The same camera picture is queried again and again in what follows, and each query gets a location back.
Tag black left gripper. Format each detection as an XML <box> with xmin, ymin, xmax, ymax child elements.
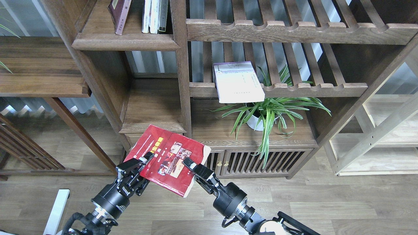
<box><xmin>91</xmin><ymin>152</ymin><xmax>154</xmax><ymax>220</ymax></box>

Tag white upright book middle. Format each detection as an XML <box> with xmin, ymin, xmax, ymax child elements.
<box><xmin>149</xmin><ymin>0</ymin><xmax>161</xmax><ymax>34</ymax></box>

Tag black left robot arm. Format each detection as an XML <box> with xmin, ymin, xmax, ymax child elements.
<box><xmin>62</xmin><ymin>152</ymin><xmax>154</xmax><ymax>235</ymax></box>

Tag white metal bar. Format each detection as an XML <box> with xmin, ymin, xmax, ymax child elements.
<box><xmin>43</xmin><ymin>189</ymin><xmax>70</xmax><ymax>235</ymax></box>

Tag green leaves at left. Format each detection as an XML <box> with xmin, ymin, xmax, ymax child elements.
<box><xmin>0</xmin><ymin>15</ymin><xmax>22</xmax><ymax>74</ymax></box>

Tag light wooden shelf unit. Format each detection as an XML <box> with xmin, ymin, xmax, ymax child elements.
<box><xmin>324</xmin><ymin>54</ymin><xmax>418</xmax><ymax>177</ymax></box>

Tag white plant pot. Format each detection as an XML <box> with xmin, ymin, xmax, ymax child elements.
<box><xmin>245</xmin><ymin>110</ymin><xmax>279</xmax><ymax>131</ymax></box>

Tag green spider plant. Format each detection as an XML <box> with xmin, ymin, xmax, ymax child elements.
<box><xmin>211</xmin><ymin>64</ymin><xmax>332</xmax><ymax>168</ymax></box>

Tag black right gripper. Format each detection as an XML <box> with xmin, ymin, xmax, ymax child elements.
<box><xmin>183</xmin><ymin>157</ymin><xmax>248</xmax><ymax>219</ymax></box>

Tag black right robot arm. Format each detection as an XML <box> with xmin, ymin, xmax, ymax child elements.
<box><xmin>183</xmin><ymin>157</ymin><xmax>318</xmax><ymax>235</ymax></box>

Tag white upright book left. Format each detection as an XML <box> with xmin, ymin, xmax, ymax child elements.
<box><xmin>142</xmin><ymin>0</ymin><xmax>152</xmax><ymax>33</ymax></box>

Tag dark wooden bookshelf cabinet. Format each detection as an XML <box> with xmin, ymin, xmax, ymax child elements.
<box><xmin>41</xmin><ymin>0</ymin><xmax>417</xmax><ymax>179</ymax></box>

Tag maroon book chinese title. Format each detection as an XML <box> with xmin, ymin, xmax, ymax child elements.
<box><xmin>107</xmin><ymin>0</ymin><xmax>132</xmax><ymax>35</ymax></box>

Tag red book white pages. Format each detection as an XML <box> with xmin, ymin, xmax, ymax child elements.
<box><xmin>125</xmin><ymin>125</ymin><xmax>211</xmax><ymax>198</ymax></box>

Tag dark spine upright book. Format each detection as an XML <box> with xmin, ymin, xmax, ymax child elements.
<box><xmin>158</xmin><ymin>0</ymin><xmax>169</xmax><ymax>34</ymax></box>

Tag white upright book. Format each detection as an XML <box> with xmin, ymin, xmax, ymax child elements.
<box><xmin>142</xmin><ymin>0</ymin><xmax>152</xmax><ymax>33</ymax></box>
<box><xmin>149</xmin><ymin>0</ymin><xmax>161</xmax><ymax>34</ymax></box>

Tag white lavender book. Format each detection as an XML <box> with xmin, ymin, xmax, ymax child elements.
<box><xmin>213</xmin><ymin>61</ymin><xmax>265</xmax><ymax>103</ymax></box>

